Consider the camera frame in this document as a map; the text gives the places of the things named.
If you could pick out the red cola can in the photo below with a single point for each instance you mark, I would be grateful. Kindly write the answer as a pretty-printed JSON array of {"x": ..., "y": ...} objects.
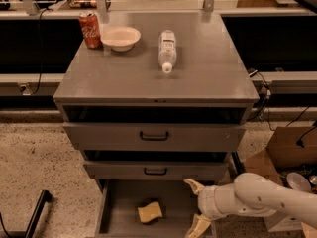
[{"x": 90, "y": 29}]

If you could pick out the silver bowl in box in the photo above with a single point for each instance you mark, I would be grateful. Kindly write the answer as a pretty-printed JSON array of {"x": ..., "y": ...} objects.
[{"x": 298, "y": 182}]

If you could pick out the yellow sponge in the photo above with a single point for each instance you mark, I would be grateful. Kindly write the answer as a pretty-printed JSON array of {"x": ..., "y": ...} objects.
[{"x": 150, "y": 212}]

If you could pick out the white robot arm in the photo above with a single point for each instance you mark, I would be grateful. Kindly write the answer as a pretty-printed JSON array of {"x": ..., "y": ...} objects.
[{"x": 249, "y": 195}]

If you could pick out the grey middle drawer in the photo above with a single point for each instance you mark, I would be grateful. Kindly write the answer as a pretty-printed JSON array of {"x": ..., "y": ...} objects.
[{"x": 131, "y": 164}]

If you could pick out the black metal stand leg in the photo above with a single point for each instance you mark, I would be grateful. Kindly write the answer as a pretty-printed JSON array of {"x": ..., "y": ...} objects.
[{"x": 45, "y": 197}]

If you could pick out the black drawer handle middle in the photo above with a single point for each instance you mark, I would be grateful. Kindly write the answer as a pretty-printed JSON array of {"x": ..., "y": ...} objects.
[{"x": 155, "y": 172}]

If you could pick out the white bowl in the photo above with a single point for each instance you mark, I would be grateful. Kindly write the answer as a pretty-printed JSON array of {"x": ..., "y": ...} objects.
[{"x": 120, "y": 39}]

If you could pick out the grey drawer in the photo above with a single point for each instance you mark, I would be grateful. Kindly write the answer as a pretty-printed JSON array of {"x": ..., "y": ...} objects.
[
  {"x": 119, "y": 216},
  {"x": 131, "y": 164},
  {"x": 197, "y": 129}
]

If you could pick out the black drawer handle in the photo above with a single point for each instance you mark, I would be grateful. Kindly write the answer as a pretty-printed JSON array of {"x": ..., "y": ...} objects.
[
  {"x": 155, "y": 172},
  {"x": 153, "y": 137}
]

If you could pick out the black drawer handle top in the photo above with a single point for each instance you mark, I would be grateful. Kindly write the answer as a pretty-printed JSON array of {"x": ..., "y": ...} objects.
[{"x": 153, "y": 137}]

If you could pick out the clear plastic bottle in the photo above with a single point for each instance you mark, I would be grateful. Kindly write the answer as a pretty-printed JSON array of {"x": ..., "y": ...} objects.
[{"x": 167, "y": 54}]

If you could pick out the cardboard box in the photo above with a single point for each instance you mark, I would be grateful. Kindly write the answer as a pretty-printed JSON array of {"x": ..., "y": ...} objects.
[{"x": 289, "y": 148}]

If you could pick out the grey top drawer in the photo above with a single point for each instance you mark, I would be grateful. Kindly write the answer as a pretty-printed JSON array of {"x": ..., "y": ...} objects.
[{"x": 197, "y": 129}]

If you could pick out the grey drawer cabinet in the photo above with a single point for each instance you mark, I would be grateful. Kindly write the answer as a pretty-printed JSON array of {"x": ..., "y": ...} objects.
[{"x": 208, "y": 70}]

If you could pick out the grey bottom drawer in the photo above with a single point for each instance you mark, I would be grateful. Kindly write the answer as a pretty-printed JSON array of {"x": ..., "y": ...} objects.
[{"x": 119, "y": 216}]

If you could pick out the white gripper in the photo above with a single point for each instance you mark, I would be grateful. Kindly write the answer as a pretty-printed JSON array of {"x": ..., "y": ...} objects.
[{"x": 207, "y": 201}]

